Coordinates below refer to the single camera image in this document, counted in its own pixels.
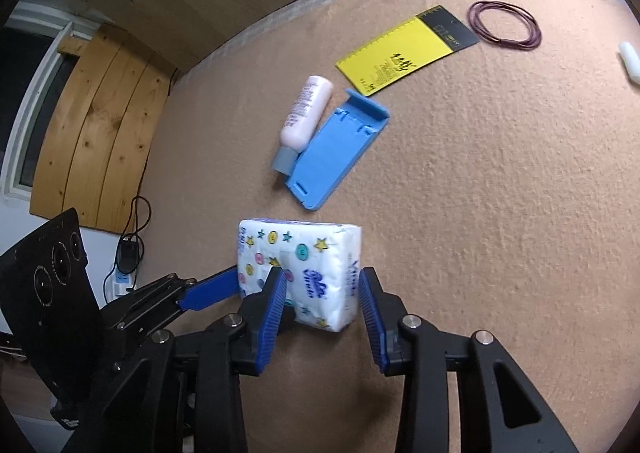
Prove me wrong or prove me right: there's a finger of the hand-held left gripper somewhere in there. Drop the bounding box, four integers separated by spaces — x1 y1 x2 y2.
102 265 242 365

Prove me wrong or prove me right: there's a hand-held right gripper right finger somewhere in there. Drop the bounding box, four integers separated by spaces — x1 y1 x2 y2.
359 266 581 453

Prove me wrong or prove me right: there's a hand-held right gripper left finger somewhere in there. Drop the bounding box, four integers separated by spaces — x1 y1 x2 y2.
65 265 298 453

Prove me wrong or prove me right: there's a patterned white tissue pack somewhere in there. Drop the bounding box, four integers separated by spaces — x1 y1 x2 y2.
235 218 363 333

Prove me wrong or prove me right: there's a yellow and black card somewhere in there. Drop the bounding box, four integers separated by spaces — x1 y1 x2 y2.
335 5 482 98

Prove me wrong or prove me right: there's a purple cable coil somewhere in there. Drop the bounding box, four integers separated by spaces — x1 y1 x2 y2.
467 0 543 52

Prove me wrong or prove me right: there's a small white tube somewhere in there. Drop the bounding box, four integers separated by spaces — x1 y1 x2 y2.
618 40 640 84

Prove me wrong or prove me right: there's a white power strip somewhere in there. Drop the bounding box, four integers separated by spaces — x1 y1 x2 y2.
102 267 139 299

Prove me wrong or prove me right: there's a black power adapter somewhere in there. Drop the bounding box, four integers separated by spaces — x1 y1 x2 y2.
115 237 144 267

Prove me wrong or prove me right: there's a blue plastic phone stand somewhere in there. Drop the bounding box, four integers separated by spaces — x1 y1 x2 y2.
285 88 391 211

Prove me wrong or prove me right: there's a pine plank panel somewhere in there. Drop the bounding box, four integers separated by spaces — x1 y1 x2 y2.
28 22 180 235

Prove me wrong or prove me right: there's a small white bottle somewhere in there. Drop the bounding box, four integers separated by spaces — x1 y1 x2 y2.
271 76 335 175

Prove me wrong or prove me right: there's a black power strip with cables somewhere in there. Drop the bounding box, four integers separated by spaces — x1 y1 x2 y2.
102 195 153 295

